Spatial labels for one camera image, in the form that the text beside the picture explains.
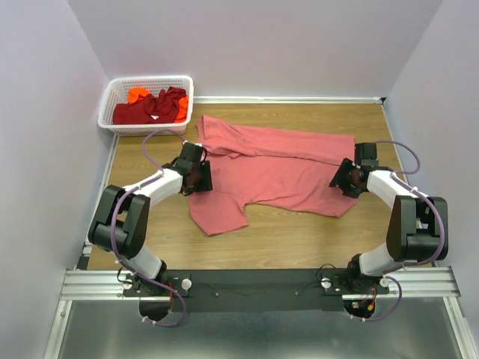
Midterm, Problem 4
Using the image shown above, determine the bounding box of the white plastic laundry basket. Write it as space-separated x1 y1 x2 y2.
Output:
97 76 194 136

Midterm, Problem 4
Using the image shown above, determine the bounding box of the orange t shirt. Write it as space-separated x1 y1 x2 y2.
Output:
127 87 189 124

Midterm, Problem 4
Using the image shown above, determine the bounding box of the pink t shirt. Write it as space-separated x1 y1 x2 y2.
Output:
189 116 356 236

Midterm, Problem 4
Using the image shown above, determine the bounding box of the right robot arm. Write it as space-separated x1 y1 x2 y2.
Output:
329 142 448 287

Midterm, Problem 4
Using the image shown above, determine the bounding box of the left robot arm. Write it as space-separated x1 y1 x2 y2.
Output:
88 141 213 286

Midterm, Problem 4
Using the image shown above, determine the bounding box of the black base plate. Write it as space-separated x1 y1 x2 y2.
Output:
123 268 387 313

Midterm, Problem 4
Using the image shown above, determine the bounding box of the dark red t shirt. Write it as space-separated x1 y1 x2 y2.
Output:
112 87 189 126

